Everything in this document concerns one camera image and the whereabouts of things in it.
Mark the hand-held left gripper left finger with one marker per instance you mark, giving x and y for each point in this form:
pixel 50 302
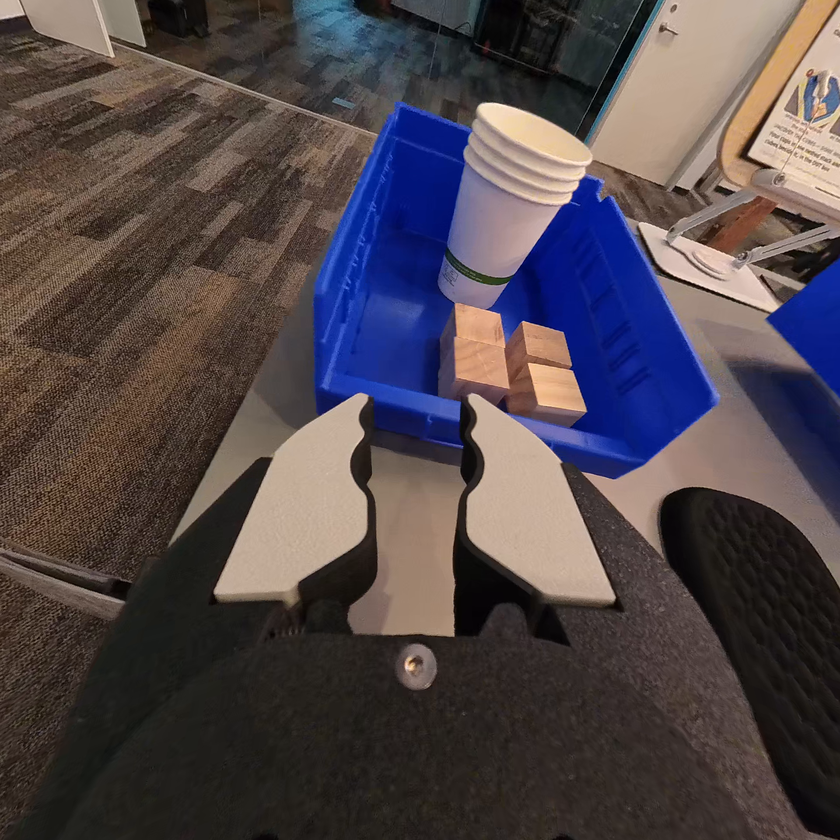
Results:
pixel 295 518

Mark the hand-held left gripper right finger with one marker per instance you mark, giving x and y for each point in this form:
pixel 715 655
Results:
pixel 538 525

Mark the wooden cube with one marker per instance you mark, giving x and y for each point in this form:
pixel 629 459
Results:
pixel 472 371
pixel 538 344
pixel 548 394
pixel 476 325

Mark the blue plastic bin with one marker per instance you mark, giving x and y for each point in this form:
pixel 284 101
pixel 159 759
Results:
pixel 367 328
pixel 810 334

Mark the black wrist rest pad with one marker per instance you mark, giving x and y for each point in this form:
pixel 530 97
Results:
pixel 754 623

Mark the black office chair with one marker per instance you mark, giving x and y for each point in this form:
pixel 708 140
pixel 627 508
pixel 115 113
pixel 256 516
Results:
pixel 59 584

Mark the instruction sheet on stand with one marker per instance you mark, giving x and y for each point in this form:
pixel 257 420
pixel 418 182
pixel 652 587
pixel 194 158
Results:
pixel 735 285

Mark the white door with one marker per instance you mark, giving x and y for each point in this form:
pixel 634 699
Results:
pixel 689 98

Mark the black bag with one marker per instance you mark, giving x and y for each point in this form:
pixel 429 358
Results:
pixel 177 16

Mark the white partition panel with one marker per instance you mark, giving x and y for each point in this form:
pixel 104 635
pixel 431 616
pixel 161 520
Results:
pixel 72 26

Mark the wooden post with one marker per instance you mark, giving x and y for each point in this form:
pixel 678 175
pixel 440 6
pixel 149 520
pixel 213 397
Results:
pixel 741 223

